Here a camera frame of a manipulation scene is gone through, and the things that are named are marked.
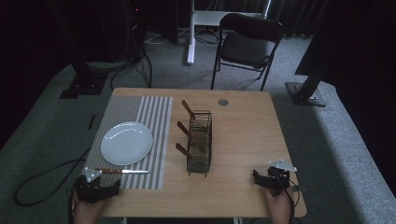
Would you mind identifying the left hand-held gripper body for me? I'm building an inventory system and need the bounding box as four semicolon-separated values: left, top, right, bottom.
75;166;110;205

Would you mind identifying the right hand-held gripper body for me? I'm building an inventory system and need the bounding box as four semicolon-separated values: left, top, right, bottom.
262;159;298;198

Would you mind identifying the person's left hand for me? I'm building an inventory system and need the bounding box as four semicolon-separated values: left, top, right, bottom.
72;198;109;224

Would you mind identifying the person's right hand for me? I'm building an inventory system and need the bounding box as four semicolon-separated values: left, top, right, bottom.
264;188;294;224

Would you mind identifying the white round plate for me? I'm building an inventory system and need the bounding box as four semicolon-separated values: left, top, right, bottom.
100;120;154;166

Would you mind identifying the grey striped placemat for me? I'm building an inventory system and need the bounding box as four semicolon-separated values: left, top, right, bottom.
81;95;174;190

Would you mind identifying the black folding chair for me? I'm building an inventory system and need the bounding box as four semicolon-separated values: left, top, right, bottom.
210;12;285;92

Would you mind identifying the wooden-handled table knife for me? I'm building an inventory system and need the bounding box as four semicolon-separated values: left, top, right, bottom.
94;167;151;175

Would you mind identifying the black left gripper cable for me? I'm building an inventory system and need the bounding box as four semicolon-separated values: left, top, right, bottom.
67;183;78;224

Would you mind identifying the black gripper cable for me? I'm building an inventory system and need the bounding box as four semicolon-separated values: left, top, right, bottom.
281;176;303;224
67;183;78;224

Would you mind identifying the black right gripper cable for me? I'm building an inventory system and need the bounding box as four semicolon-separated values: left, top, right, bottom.
281;176;303;224

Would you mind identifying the long black floor cable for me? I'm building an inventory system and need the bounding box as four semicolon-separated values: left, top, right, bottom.
13;148;92;207

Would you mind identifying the black wire cutlery rack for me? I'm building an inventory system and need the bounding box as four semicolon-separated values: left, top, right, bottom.
186;109;214;178

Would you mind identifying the wooden-handled cutlery piece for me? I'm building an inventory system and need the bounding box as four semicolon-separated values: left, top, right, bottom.
175;143;207;168
181;99;207;131
177;120;208;154

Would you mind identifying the black stand with base plate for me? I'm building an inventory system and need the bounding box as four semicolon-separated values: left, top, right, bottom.
46;0;108;100
285;62;328;108

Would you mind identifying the bundle of black cables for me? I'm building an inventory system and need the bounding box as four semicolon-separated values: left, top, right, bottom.
109;18;154;90

